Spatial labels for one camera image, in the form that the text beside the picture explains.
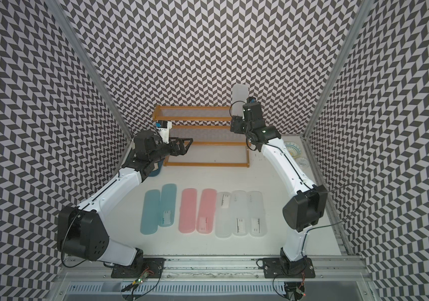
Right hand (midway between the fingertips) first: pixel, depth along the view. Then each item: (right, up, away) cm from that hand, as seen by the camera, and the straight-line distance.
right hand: (241, 124), depth 81 cm
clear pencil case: (-8, -42, +6) cm, 43 cm away
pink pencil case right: (-15, -41, +6) cm, 44 cm away
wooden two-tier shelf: (-13, -9, +12) cm, 20 cm away
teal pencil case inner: (-35, -40, +9) cm, 54 cm away
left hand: (-24, -7, -1) cm, 25 cm away
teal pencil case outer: (-42, -41, +5) cm, 58 cm away
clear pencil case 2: (0, -41, +5) cm, 42 cm away
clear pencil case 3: (+7, -45, +3) cm, 45 cm away
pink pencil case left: (-25, -41, +7) cm, 48 cm away
